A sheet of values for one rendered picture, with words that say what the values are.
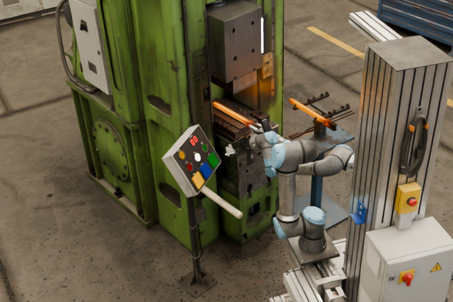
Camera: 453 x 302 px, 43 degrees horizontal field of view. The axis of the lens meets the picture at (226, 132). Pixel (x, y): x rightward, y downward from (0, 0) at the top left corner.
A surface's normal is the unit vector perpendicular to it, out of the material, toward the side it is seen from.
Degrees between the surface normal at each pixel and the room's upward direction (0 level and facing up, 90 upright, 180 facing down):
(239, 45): 90
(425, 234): 0
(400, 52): 0
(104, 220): 0
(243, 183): 90
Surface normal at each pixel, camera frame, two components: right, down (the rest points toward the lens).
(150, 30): -0.76, 0.37
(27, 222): -0.04, -0.83
